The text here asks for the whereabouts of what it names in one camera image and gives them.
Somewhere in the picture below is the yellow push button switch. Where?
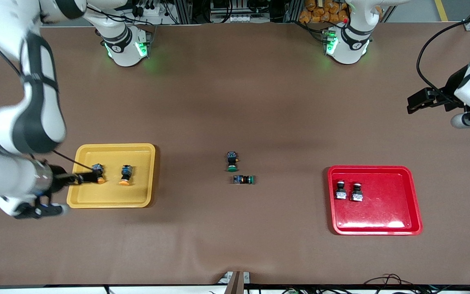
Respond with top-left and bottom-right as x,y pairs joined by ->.
118,165 -> 133,186
91,163 -> 106,185

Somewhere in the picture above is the yellow plastic tray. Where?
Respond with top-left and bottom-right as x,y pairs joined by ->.
67,143 -> 156,209

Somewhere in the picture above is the red plastic tray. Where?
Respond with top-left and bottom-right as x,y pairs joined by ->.
327,165 -> 423,236

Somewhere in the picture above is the pile of orange packets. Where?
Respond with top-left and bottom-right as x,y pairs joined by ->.
299,0 -> 350,24

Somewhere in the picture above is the brown table mat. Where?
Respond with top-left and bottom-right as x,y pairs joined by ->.
0,22 -> 470,286

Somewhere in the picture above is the white power strip with plugs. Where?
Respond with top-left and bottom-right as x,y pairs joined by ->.
131,3 -> 159,18

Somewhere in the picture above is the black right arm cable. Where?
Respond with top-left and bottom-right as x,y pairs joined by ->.
0,16 -> 93,169

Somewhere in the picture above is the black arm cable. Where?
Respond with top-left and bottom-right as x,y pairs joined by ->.
416,11 -> 470,105
0,16 -> 93,169

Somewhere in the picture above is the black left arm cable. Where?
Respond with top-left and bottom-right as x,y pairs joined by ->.
416,11 -> 470,105

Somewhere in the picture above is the metal table bracket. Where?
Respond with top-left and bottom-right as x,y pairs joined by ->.
219,271 -> 252,294

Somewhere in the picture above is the black cable bundle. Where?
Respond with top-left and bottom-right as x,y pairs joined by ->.
364,274 -> 470,294

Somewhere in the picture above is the aluminium frame post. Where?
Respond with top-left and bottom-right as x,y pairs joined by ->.
177,0 -> 193,24

